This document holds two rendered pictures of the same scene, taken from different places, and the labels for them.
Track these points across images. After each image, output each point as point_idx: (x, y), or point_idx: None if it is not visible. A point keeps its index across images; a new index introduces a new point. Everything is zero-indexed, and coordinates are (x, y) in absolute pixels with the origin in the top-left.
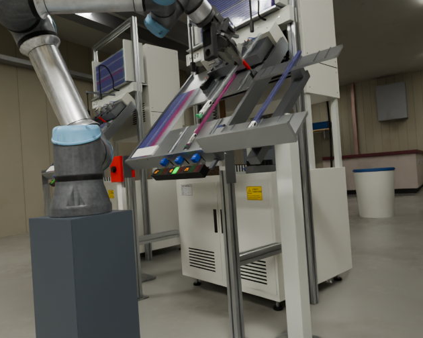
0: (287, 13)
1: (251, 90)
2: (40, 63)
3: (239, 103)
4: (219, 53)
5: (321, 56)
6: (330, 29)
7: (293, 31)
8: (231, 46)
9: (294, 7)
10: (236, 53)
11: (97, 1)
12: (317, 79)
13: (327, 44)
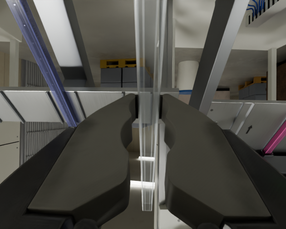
0: (164, 219)
1: (205, 83)
2: None
3: (234, 38)
4: (233, 183)
5: None
6: (155, 181)
7: (160, 189)
8: (18, 206)
9: (157, 222)
10: (78, 134)
11: None
12: None
13: (156, 166)
